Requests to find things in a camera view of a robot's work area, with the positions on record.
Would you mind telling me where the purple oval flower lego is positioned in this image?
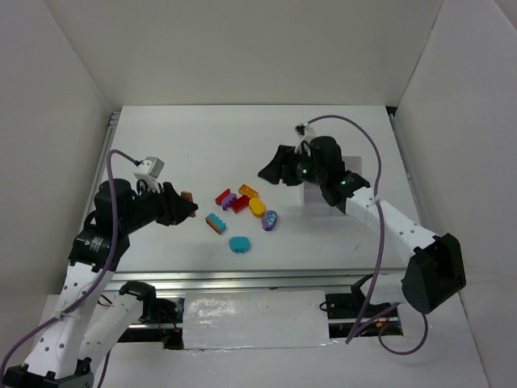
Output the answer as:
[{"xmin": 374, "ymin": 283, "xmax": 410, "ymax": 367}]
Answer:
[{"xmin": 261, "ymin": 210, "xmax": 278, "ymax": 231}]

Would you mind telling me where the yellow oval lego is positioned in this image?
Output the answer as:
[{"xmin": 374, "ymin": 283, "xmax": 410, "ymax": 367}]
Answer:
[{"xmin": 249, "ymin": 197, "xmax": 266, "ymax": 218}]

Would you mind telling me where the right aluminium rail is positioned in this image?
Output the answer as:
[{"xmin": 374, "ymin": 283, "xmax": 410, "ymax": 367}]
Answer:
[{"xmin": 385, "ymin": 106, "xmax": 428, "ymax": 226}]

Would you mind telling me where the aluminium rail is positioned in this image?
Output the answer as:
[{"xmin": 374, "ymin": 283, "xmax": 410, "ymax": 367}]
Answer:
[
  {"xmin": 100, "ymin": 269, "xmax": 409, "ymax": 290},
  {"xmin": 99, "ymin": 111, "xmax": 121, "ymax": 172},
  {"xmin": 385, "ymin": 106, "xmax": 428, "ymax": 226}
]

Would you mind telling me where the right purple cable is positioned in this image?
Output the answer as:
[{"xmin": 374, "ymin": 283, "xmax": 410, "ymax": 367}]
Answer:
[{"xmin": 306, "ymin": 115, "xmax": 429, "ymax": 356}]

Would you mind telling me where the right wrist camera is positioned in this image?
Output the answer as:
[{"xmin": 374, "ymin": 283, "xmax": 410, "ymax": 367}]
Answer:
[{"xmin": 295, "ymin": 123, "xmax": 316, "ymax": 153}]

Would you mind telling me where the white divided container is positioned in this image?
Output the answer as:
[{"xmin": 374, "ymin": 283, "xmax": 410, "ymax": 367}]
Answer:
[{"xmin": 301, "ymin": 155, "xmax": 364, "ymax": 217}]

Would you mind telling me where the aluminium front rail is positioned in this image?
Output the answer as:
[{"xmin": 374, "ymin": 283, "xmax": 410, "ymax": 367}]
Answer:
[{"xmin": 100, "ymin": 269, "xmax": 409, "ymax": 290}]

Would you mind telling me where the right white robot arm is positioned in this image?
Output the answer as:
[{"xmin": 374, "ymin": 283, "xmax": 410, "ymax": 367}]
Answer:
[{"xmin": 258, "ymin": 136, "xmax": 466, "ymax": 314}]

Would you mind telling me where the white foil sheet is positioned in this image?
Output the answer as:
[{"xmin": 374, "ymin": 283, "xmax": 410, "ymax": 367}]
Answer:
[{"xmin": 183, "ymin": 290, "xmax": 330, "ymax": 350}]

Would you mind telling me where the purple curved lego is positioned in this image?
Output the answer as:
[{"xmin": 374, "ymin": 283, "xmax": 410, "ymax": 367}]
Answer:
[{"xmin": 221, "ymin": 192, "xmax": 237, "ymax": 211}]

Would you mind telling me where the brown small lego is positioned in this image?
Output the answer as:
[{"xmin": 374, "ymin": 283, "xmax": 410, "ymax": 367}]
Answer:
[{"xmin": 180, "ymin": 191, "xmax": 196, "ymax": 217}]

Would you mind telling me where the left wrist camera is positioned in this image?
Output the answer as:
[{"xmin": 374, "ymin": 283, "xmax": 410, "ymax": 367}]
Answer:
[{"xmin": 133, "ymin": 157, "xmax": 165, "ymax": 192}]

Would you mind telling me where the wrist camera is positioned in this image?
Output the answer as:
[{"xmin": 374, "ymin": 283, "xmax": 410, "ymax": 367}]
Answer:
[
  {"xmin": 133, "ymin": 157, "xmax": 165, "ymax": 192},
  {"xmin": 295, "ymin": 123, "xmax": 316, "ymax": 153}
]

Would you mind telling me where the red rectangular lego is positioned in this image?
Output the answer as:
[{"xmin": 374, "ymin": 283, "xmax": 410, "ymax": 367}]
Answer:
[{"xmin": 230, "ymin": 195, "xmax": 250, "ymax": 213}]

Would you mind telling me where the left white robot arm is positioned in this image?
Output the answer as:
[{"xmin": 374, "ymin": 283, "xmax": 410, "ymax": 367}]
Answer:
[{"xmin": 1, "ymin": 179, "xmax": 198, "ymax": 387}]

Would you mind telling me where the purple cable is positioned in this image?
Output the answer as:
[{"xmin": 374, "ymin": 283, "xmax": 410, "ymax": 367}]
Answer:
[
  {"xmin": 0, "ymin": 149, "xmax": 142, "ymax": 388},
  {"xmin": 306, "ymin": 115, "xmax": 429, "ymax": 356}
]

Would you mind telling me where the teal rounded lego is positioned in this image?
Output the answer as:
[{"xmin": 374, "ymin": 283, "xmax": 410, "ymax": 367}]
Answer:
[{"xmin": 229, "ymin": 236, "xmax": 251, "ymax": 254}]

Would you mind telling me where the left aluminium rail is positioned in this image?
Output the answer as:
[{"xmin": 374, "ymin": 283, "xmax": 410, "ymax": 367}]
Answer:
[{"xmin": 99, "ymin": 111, "xmax": 121, "ymax": 172}]

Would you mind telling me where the red curved lego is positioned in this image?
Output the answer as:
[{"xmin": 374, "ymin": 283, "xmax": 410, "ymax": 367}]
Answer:
[{"xmin": 215, "ymin": 188, "xmax": 230, "ymax": 205}]

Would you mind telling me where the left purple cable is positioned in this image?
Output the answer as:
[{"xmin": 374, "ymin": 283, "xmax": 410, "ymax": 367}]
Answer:
[{"xmin": 0, "ymin": 149, "xmax": 142, "ymax": 388}]

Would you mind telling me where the orange flat lego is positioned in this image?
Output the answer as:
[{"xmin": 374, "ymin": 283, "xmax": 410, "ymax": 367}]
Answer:
[{"xmin": 238, "ymin": 184, "xmax": 259, "ymax": 199}]

